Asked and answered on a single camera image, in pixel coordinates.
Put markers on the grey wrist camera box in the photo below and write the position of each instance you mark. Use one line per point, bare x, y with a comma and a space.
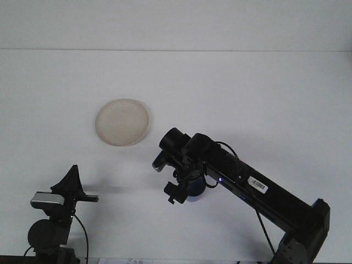
158, 165
46, 200

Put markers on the pale round plate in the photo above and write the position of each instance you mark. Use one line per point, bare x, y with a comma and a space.
122, 122

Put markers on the pale blue cup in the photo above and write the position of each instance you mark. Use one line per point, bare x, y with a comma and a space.
196, 188

